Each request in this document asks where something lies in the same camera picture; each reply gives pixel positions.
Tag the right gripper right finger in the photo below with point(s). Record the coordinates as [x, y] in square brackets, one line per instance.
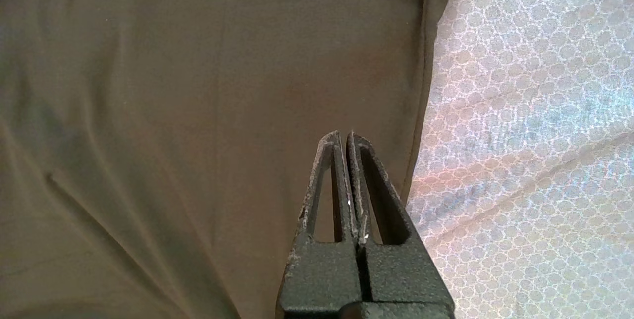
[401, 274]

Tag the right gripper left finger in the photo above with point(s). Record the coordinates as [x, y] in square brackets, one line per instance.
[322, 274]

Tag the black moon print T-shirt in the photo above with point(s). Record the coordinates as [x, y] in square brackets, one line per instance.
[173, 135]

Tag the blue bed sheet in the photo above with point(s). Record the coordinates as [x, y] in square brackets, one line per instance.
[535, 135]

